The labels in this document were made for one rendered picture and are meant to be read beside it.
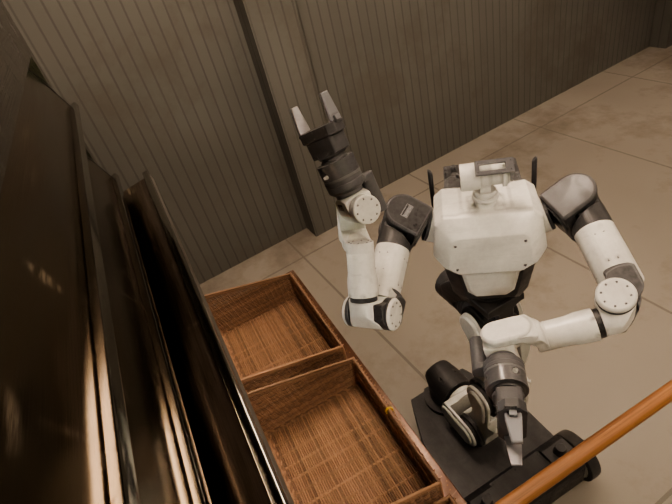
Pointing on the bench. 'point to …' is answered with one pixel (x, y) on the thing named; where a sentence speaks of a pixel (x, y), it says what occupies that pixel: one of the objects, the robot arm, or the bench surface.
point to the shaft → (538, 484)
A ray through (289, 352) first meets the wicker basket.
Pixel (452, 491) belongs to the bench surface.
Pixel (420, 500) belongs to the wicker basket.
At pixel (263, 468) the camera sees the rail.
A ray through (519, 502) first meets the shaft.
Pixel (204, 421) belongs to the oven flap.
